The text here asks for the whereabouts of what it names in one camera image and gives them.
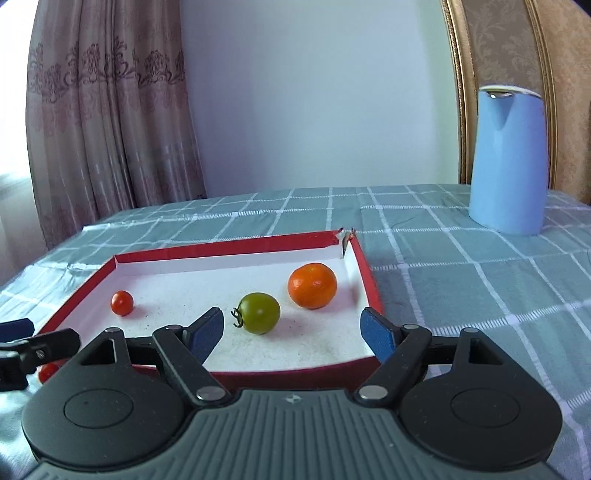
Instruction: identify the green tomato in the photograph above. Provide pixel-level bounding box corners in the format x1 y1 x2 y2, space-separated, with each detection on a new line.
231 292 281 335

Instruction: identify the red cardboard box lid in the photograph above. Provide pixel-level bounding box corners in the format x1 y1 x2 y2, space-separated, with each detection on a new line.
34 228 385 393

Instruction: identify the orange tomato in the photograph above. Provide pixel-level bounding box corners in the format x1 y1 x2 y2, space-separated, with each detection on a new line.
287 263 338 310

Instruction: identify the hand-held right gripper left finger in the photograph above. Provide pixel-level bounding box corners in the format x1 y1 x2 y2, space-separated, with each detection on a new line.
69 307 232 407

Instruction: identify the blue electric kettle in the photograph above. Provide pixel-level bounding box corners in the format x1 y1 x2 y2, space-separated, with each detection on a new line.
468 84 548 236

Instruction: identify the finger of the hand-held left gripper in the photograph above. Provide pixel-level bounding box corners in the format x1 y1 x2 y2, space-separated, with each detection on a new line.
0 329 81 371
0 318 35 341

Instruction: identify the green checkered tablecloth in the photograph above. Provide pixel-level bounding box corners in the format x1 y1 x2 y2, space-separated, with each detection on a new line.
0 185 591 480

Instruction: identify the patterned pink curtain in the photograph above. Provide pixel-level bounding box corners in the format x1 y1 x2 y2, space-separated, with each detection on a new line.
25 0 208 252

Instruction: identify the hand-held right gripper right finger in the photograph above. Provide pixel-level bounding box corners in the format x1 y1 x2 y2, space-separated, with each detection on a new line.
355 307 504 409

